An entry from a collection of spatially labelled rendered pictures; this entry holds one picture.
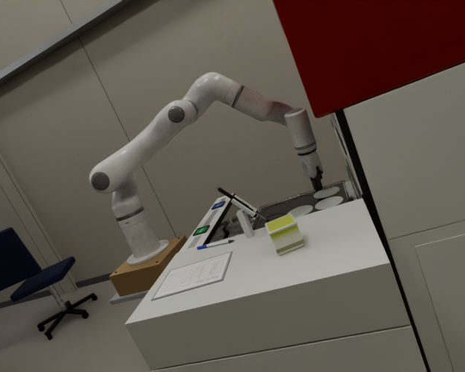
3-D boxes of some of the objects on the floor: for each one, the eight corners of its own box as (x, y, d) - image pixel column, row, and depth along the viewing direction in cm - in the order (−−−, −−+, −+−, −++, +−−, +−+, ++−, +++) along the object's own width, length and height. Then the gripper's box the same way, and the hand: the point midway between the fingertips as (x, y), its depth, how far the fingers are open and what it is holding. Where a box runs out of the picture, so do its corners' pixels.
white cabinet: (401, 323, 173) (352, 180, 156) (500, 590, 84) (411, 326, 66) (284, 344, 193) (228, 219, 175) (263, 578, 104) (145, 372, 86)
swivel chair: (63, 307, 389) (12, 221, 364) (108, 293, 374) (57, 203, 350) (22, 350, 327) (-43, 250, 302) (74, 334, 312) (9, 229, 288)
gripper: (324, 147, 124) (336, 190, 130) (305, 141, 137) (317, 181, 144) (307, 155, 123) (319, 198, 129) (288, 149, 136) (302, 188, 143)
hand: (317, 184), depth 136 cm, fingers closed
